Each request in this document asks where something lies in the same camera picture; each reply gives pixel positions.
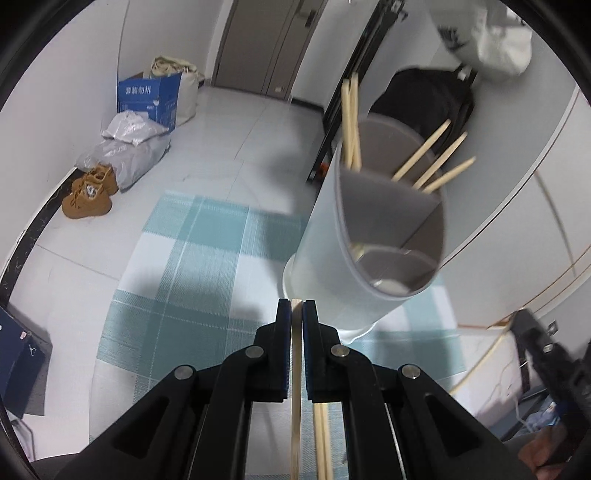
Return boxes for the teal white checked tablecloth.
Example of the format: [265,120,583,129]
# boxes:
[92,193,468,480]

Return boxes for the blue bag with white figure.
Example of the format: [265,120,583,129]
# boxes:
[0,305,52,422]

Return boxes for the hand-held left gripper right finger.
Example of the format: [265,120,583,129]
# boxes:
[301,299,525,480]

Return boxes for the grey door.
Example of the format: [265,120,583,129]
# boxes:
[216,0,319,100]

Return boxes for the small grey plastic bag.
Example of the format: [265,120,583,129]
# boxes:
[102,110,171,145]

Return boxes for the black backpack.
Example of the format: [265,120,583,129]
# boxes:
[368,66,476,139]

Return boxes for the large grey plastic bag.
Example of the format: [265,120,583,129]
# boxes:
[75,136,172,193]

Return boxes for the slender wooden chopstick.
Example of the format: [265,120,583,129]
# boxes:
[392,119,452,182]
[349,72,363,170]
[412,131,469,189]
[289,298,304,480]
[421,156,477,193]
[341,78,355,168]

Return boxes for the bunch of wooden chopsticks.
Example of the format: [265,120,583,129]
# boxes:
[313,401,334,480]

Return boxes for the white plastic cup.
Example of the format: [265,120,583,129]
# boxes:
[281,115,448,346]

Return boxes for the cream tote bag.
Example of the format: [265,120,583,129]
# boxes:
[148,55,205,126]

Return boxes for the brown boot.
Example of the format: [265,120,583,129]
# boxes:
[71,165,120,195]
[61,182,114,220]

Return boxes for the crumpled plastic wrapper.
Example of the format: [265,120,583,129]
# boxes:
[522,401,566,435]

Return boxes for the blue cardboard box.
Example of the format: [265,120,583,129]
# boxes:
[117,71,182,133]

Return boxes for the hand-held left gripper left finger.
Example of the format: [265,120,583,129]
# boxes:
[53,298,293,480]

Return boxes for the person's right hand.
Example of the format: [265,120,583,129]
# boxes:
[517,426,581,480]

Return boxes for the wooden chopsticks in holder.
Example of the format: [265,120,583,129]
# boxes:
[321,0,409,185]

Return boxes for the white cloth bag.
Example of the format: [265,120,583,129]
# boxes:
[427,0,533,84]

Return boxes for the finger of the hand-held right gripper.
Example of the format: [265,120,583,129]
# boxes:
[509,309,563,371]

